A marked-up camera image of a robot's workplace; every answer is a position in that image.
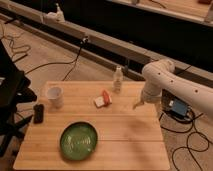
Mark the clear plastic bottle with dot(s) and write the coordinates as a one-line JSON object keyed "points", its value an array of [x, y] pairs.
{"points": [[117, 79]]}

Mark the black rectangular remote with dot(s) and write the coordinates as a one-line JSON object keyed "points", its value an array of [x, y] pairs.
{"points": [[38, 113]]}

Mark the green ceramic bowl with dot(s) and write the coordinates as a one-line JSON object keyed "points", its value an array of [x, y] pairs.
{"points": [[78, 141]]}

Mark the white object on rail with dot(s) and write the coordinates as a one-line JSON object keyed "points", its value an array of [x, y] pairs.
{"points": [[58, 15]]}

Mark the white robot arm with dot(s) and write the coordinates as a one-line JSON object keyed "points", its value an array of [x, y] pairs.
{"points": [[160, 75]]}

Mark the black office chair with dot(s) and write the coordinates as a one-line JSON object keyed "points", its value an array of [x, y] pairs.
{"points": [[14, 89]]}

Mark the blue power box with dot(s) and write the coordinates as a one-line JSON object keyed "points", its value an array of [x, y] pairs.
{"points": [[178, 107]]}

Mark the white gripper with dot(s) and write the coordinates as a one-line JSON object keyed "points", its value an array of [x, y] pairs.
{"points": [[148, 97]]}

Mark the red and white box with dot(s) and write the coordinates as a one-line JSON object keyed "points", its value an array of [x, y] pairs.
{"points": [[103, 100]]}

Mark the white paper cup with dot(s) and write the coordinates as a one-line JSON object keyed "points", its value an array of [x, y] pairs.
{"points": [[55, 96]]}

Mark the long metal rail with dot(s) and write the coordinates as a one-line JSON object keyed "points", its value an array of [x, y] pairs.
{"points": [[126, 32]]}

